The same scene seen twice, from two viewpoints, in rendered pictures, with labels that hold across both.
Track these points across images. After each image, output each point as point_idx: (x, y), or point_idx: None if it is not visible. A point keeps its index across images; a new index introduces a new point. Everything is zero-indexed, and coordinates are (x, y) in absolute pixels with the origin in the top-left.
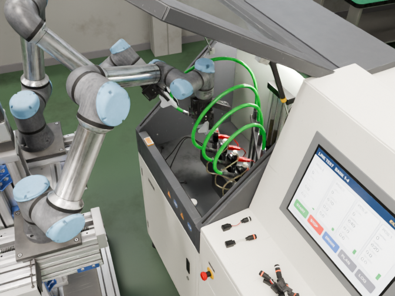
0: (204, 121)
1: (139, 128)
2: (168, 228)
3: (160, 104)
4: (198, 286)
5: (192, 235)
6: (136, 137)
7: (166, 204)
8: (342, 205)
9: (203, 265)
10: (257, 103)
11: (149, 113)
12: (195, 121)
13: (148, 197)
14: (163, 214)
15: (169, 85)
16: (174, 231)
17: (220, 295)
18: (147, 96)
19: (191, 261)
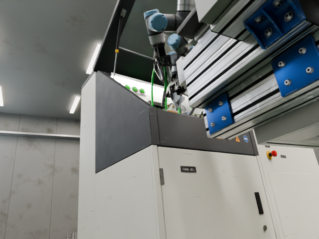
0: (182, 92)
1: (151, 106)
2: (228, 199)
3: (171, 72)
4: (272, 205)
5: (249, 144)
6: (151, 119)
7: (218, 158)
8: None
9: (264, 160)
10: (165, 101)
11: (139, 99)
12: (185, 87)
13: (179, 219)
14: (216, 188)
15: (189, 49)
16: (235, 185)
17: (278, 161)
18: (169, 60)
19: (258, 183)
